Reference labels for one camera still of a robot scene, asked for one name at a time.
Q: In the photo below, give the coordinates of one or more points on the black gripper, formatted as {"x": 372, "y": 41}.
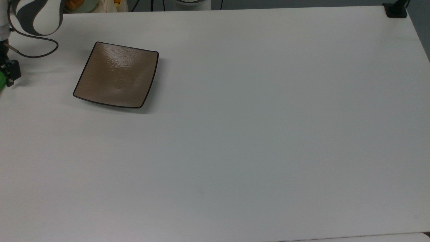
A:
{"x": 3, "y": 53}

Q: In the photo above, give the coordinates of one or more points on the green chili pepper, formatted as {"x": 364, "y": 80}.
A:
{"x": 2, "y": 82}

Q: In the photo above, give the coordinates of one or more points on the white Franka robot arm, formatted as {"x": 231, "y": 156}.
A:
{"x": 40, "y": 13}

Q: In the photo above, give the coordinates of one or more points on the pale green round plate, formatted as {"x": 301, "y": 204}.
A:
{"x": 89, "y": 6}

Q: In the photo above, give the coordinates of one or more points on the square brown ceramic plate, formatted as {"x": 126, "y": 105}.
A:
{"x": 117, "y": 74}

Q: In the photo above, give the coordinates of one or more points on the orange food item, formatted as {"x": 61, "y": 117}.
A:
{"x": 74, "y": 4}

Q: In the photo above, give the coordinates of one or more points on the beige cloth bag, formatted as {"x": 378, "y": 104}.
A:
{"x": 105, "y": 6}

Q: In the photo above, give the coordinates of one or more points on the white adjacent table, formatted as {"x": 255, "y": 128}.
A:
{"x": 386, "y": 238}

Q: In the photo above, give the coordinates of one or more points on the black table clamp mount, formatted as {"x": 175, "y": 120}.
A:
{"x": 396, "y": 10}

